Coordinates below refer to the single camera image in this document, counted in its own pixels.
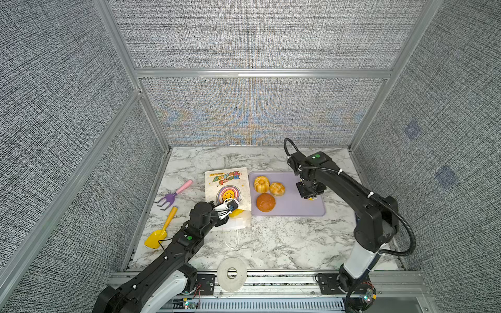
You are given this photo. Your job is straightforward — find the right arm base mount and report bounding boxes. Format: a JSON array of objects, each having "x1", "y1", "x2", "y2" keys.
[{"x1": 314, "y1": 273, "x2": 377, "y2": 312}]

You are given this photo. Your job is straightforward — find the lilac plastic tray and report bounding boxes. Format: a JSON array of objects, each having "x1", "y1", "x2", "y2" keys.
[{"x1": 249, "y1": 171, "x2": 326, "y2": 217}]

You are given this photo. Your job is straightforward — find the aluminium front rail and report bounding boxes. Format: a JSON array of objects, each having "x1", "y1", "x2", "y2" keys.
[{"x1": 99, "y1": 269, "x2": 437, "y2": 313}]

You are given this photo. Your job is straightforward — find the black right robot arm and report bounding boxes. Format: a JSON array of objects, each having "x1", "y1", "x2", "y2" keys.
[{"x1": 283, "y1": 138, "x2": 417, "y2": 280}]

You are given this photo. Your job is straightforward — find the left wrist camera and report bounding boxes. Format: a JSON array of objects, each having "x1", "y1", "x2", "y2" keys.
[{"x1": 214, "y1": 198, "x2": 240, "y2": 219}]

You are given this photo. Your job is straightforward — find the yellow bundt fake bread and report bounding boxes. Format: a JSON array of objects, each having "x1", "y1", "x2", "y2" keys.
[{"x1": 254, "y1": 176, "x2": 271, "y2": 193}]

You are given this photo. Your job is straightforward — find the pale yellow fake bun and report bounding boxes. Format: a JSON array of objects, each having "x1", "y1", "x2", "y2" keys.
[{"x1": 269, "y1": 182, "x2": 286, "y2": 196}]

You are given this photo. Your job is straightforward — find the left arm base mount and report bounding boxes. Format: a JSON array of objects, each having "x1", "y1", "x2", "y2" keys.
[{"x1": 178, "y1": 274, "x2": 216, "y2": 298}]

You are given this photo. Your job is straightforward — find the yellow ridged fake loaf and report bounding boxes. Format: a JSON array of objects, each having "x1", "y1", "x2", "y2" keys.
[{"x1": 229, "y1": 209, "x2": 244, "y2": 217}]

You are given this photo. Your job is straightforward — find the white printed paper bag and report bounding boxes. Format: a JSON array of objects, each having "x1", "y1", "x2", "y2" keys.
[{"x1": 205, "y1": 167, "x2": 251, "y2": 231}]

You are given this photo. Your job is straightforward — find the purple toy garden fork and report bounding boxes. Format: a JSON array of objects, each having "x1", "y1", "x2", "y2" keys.
[{"x1": 155, "y1": 179, "x2": 193, "y2": 211}]

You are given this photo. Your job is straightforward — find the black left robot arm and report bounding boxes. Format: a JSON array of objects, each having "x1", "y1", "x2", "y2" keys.
[{"x1": 93, "y1": 200, "x2": 238, "y2": 312}]

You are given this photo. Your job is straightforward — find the orange brown fake bread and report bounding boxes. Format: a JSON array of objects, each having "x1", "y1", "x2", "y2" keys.
[{"x1": 256, "y1": 193, "x2": 276, "y2": 213}]

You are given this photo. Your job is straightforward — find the white tape roll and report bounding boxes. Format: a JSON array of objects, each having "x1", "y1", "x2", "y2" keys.
[{"x1": 217, "y1": 258, "x2": 247, "y2": 292}]

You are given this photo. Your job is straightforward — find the yellow toy tool handle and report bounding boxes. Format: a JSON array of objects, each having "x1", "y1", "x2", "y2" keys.
[{"x1": 144, "y1": 207, "x2": 178, "y2": 249}]

